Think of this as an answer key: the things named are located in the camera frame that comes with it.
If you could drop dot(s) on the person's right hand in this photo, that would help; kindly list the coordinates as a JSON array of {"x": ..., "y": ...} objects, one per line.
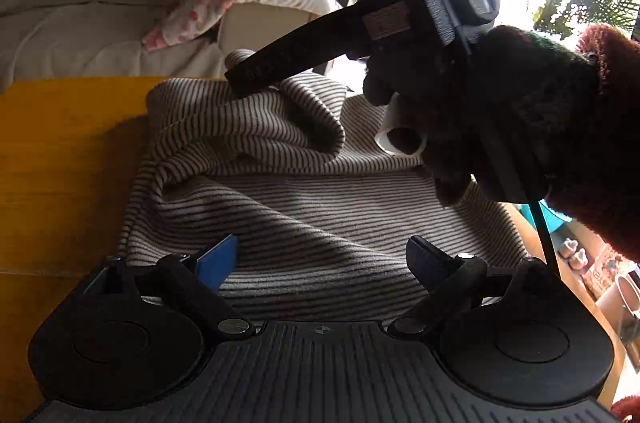
[{"x": 525, "y": 103}]

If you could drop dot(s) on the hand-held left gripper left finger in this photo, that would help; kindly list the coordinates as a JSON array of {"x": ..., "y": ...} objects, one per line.
[{"x": 220, "y": 260}]

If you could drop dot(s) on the striped grey garment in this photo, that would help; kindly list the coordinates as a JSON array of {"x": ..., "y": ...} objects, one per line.
[{"x": 300, "y": 203}]

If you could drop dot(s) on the teal plastic object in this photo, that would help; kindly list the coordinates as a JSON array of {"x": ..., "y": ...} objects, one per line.
[{"x": 555, "y": 218}]

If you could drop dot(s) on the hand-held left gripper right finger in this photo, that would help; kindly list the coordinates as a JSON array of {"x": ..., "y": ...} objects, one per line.
[{"x": 425, "y": 260}]

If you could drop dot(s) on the white container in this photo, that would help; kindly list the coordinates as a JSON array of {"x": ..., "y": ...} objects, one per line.
[{"x": 629, "y": 295}]

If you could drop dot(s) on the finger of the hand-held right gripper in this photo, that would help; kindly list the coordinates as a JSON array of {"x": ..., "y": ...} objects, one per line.
[{"x": 280, "y": 63}]

